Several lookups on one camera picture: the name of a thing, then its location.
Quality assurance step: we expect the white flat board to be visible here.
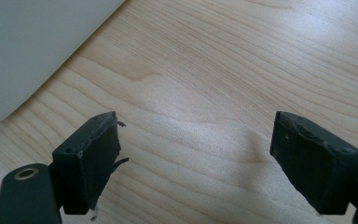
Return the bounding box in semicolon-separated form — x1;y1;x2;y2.
0;0;127;125

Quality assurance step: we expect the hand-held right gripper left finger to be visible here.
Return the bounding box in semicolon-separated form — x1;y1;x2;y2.
51;110;131;217

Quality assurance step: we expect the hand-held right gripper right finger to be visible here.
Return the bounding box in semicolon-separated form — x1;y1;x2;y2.
269;110;358;217

